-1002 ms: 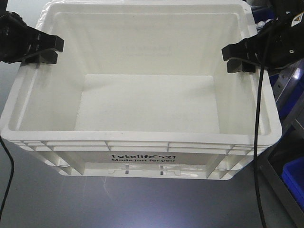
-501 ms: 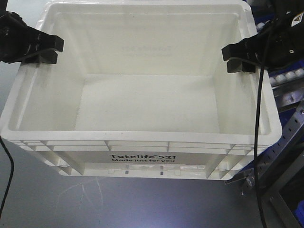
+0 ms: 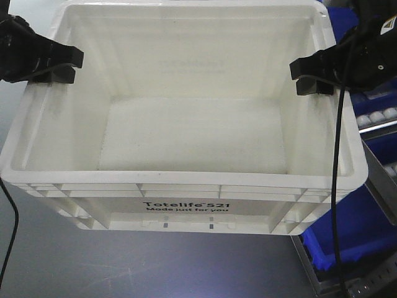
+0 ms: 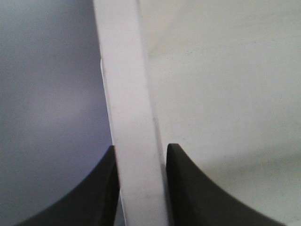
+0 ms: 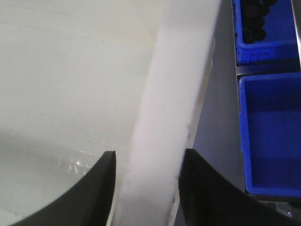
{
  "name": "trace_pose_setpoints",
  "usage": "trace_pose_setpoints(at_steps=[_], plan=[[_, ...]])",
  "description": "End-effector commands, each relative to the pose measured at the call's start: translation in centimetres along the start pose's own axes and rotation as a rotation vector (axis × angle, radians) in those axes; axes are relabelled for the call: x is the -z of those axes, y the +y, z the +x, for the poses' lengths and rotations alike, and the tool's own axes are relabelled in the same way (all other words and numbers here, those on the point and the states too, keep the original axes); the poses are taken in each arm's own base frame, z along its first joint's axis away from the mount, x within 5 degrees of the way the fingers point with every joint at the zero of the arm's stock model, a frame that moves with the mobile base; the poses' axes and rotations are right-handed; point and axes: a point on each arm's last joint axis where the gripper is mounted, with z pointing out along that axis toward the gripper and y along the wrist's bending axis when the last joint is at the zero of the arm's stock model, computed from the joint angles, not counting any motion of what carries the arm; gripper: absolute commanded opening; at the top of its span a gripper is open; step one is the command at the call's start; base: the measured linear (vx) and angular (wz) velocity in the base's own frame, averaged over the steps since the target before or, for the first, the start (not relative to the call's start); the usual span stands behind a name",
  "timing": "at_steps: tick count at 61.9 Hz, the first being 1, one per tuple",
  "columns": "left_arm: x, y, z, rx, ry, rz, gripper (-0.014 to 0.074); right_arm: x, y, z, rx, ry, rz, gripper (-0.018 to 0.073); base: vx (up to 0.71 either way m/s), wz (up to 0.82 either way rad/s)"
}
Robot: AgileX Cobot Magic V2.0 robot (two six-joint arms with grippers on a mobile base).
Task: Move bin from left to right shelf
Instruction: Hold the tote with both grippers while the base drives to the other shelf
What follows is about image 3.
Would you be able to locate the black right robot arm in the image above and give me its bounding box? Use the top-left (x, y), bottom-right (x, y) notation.
top-left (290, 1), bottom-right (396, 96)

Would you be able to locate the black left cable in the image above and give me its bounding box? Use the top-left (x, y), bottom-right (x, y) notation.
top-left (0, 181), bottom-right (20, 283)

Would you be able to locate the white plastic tote bin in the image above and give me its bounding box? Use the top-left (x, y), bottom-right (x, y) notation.
top-left (0, 0), bottom-right (370, 237)

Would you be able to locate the black right cable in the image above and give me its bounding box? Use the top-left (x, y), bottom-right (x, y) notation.
top-left (330, 27), bottom-right (357, 298)

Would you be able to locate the black cable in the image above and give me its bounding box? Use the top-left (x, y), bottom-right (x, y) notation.
top-left (330, 27), bottom-right (357, 298)
top-left (0, 181), bottom-right (20, 283)

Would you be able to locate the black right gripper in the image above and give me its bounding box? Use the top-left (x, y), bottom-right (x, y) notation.
top-left (289, 26), bottom-right (396, 96)

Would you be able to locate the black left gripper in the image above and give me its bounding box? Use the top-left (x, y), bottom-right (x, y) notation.
top-left (1, 15), bottom-right (84, 84)

